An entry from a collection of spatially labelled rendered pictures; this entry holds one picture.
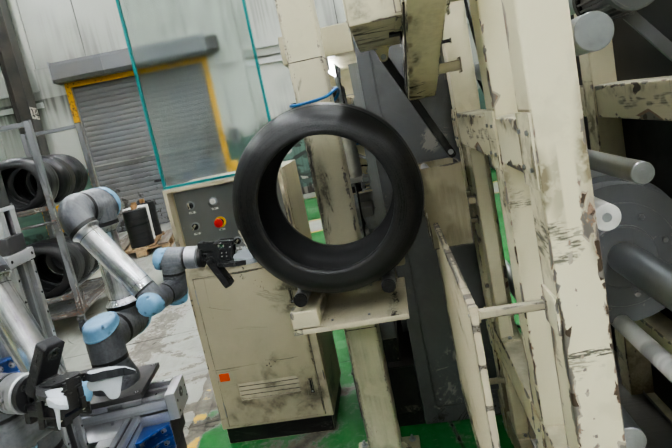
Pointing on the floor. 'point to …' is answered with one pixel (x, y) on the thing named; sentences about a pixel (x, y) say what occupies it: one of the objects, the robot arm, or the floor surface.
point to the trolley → (57, 247)
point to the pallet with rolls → (144, 229)
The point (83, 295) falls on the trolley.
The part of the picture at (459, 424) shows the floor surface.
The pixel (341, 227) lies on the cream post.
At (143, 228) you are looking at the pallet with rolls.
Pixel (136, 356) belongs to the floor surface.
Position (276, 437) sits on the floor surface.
